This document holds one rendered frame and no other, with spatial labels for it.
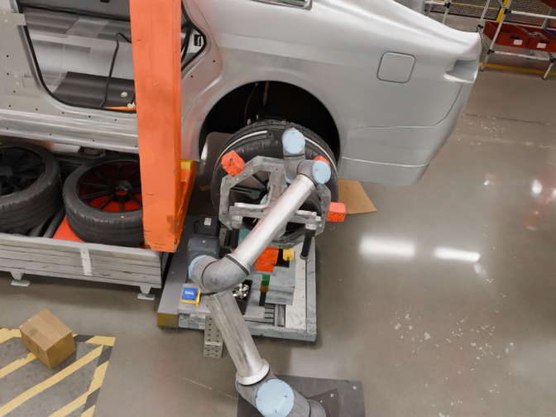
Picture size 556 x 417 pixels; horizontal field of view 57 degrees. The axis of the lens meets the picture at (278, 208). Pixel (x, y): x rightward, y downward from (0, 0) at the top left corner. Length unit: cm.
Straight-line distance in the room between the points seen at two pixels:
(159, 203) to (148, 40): 82
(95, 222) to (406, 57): 187
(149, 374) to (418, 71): 209
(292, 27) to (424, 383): 205
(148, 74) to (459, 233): 277
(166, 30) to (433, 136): 156
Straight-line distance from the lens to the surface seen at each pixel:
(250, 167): 240
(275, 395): 216
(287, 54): 261
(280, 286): 304
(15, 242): 317
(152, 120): 227
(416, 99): 278
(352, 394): 263
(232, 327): 210
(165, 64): 213
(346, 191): 416
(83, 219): 306
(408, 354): 323
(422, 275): 370
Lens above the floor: 252
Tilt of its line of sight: 41 degrees down
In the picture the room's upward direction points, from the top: 9 degrees clockwise
